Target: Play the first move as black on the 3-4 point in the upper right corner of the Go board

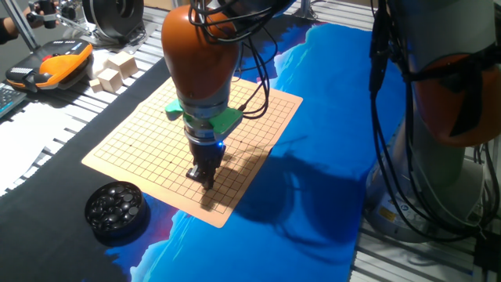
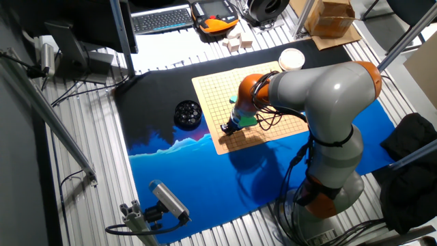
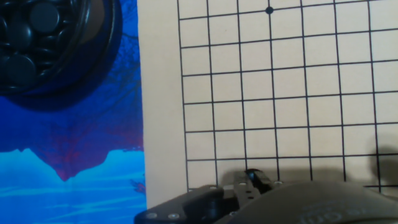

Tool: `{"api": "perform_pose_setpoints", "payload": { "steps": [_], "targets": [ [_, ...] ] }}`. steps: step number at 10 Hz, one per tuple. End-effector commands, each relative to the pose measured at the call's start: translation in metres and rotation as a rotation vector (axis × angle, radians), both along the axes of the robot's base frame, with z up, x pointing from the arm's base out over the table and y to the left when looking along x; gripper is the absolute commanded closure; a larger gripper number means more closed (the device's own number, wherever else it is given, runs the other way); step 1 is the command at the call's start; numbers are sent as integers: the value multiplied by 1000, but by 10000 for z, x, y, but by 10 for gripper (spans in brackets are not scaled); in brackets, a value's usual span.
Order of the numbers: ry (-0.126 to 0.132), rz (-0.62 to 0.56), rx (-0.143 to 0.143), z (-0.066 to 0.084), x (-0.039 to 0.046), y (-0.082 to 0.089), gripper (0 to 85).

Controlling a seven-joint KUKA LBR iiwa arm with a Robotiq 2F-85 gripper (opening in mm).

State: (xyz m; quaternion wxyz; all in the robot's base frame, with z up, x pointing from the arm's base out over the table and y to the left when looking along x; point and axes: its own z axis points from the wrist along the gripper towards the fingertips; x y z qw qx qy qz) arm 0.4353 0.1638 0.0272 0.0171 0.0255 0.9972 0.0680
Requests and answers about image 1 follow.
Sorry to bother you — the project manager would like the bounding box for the bare person hand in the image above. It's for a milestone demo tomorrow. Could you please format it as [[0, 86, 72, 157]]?
[[22, 0, 59, 29]]

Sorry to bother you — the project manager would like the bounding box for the tan Go board sheet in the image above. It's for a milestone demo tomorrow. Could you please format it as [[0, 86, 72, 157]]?
[[81, 76, 304, 229]]

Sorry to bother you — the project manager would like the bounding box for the black round spool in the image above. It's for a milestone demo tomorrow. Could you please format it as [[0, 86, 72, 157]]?
[[81, 0, 146, 42]]

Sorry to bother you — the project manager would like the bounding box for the black bowl of black stones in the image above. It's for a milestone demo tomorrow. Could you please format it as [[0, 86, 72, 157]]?
[[84, 180, 149, 240]]

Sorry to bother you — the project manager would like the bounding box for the aluminium post with foot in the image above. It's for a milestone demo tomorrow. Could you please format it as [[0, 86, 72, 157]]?
[[291, 0, 320, 20]]

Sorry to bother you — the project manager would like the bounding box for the orange black teach pendant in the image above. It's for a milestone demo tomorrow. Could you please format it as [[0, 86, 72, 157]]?
[[5, 38, 94, 93]]

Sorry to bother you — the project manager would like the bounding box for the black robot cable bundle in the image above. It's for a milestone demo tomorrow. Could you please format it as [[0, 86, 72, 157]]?
[[187, 0, 501, 237]]

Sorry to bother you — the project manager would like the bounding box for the black computer keyboard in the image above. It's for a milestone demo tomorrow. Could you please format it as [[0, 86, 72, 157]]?
[[0, 81, 28, 118]]

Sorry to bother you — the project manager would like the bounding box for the white rounded block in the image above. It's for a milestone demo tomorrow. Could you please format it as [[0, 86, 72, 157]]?
[[86, 50, 110, 80]]

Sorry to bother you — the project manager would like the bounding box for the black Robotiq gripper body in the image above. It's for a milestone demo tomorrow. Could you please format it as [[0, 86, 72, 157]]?
[[189, 137, 227, 175]]

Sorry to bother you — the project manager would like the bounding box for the green grey wrist mount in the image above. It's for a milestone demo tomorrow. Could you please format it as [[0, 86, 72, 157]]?
[[164, 98, 244, 142]]

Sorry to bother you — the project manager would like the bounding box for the aluminium frame post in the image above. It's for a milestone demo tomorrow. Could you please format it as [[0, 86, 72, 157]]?
[[2, 0, 40, 52]]

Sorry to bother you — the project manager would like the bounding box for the blue and black table mat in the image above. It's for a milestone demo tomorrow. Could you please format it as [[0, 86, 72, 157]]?
[[0, 5, 406, 282]]

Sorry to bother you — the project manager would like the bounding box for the dark sleeved forearm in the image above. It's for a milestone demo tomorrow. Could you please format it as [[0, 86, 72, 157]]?
[[0, 16, 20, 45]]

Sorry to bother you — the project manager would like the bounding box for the medium wooden cube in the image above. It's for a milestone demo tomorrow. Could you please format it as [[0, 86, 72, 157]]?
[[97, 68, 124, 94]]

